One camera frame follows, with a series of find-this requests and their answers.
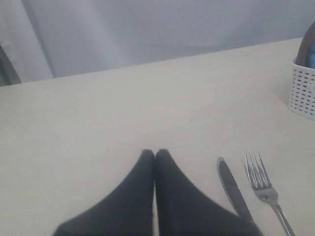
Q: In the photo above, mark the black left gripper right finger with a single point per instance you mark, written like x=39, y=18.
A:
x=183, y=210

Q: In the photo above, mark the blue chips bag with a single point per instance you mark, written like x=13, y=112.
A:
x=310, y=59

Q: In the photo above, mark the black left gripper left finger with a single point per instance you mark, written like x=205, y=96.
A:
x=126, y=211

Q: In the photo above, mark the brown round plate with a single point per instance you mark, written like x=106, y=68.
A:
x=306, y=43

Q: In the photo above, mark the silver table knife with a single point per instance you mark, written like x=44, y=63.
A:
x=232, y=190

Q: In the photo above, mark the white perforated plastic basket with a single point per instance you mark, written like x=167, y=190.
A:
x=302, y=91

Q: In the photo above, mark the silver metal fork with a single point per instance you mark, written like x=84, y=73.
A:
x=263, y=188

